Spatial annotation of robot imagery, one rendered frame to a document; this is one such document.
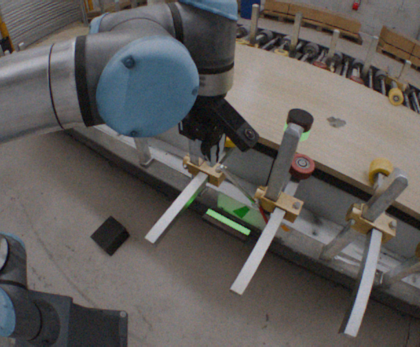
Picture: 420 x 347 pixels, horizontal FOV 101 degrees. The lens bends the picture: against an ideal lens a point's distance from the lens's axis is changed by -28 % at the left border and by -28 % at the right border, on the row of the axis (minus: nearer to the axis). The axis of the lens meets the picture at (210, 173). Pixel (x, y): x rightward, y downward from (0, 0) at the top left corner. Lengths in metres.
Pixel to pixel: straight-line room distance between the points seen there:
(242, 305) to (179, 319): 0.37
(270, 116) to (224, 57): 0.53
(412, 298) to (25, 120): 1.08
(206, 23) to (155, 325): 1.38
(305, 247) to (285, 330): 0.76
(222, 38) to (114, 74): 0.21
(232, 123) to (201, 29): 0.18
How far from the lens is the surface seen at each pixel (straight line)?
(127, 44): 0.20
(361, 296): 0.54
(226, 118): 0.43
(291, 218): 0.68
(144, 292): 1.48
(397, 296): 0.96
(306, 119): 0.53
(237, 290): 0.56
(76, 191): 2.02
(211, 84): 0.39
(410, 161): 1.04
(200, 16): 0.35
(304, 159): 0.74
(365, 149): 0.92
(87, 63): 0.20
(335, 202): 0.92
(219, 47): 0.36
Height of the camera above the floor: 1.41
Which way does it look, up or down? 51 degrees down
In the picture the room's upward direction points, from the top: straight up
